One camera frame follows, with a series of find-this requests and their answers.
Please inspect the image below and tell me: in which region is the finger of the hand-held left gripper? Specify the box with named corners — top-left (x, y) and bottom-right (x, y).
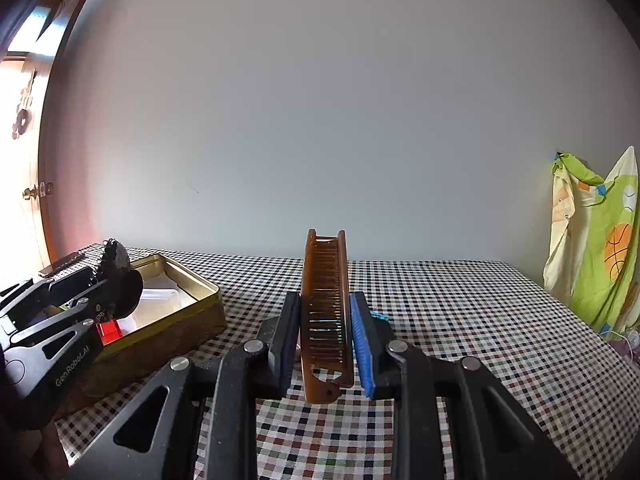
top-left (0, 264), bottom-right (103, 313)
top-left (9, 296), bottom-right (118, 347)

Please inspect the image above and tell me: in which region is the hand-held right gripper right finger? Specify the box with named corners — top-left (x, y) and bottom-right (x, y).
top-left (349, 291), bottom-right (582, 480)

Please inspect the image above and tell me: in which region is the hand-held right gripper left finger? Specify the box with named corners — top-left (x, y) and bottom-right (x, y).
top-left (65, 291), bottom-right (302, 480)

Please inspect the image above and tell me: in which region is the brown folding comb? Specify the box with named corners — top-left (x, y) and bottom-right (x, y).
top-left (298, 229), bottom-right (352, 405)

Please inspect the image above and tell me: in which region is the black bristle hairbrush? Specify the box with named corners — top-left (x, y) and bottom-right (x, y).
top-left (96, 239), bottom-right (146, 322)

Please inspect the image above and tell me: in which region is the gold metal tin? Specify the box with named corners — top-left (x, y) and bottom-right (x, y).
top-left (35, 253), bottom-right (227, 411)

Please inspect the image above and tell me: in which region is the dark flat object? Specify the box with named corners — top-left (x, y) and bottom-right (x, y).
top-left (37, 250), bottom-right (86, 279)

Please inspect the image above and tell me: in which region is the small red box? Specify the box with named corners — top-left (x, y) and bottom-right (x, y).
top-left (95, 321), bottom-right (124, 347)

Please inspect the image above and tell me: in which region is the checkered cloth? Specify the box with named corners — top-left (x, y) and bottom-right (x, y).
top-left (54, 244), bottom-right (640, 480)

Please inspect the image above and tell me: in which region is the wooden door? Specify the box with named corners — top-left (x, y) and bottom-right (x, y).
top-left (0, 0), bottom-right (93, 283)

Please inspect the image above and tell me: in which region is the door hanging ornament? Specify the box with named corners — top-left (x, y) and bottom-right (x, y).
top-left (11, 72), bottom-right (38, 141)

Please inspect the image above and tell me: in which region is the green printed cloth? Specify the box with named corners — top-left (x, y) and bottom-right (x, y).
top-left (542, 146), bottom-right (640, 333)

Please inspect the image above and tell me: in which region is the brass door handle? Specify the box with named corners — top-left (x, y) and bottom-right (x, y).
top-left (21, 181), bottom-right (55, 202)

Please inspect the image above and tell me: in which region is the white cable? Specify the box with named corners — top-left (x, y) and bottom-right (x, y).
top-left (599, 324), bottom-right (640, 357)

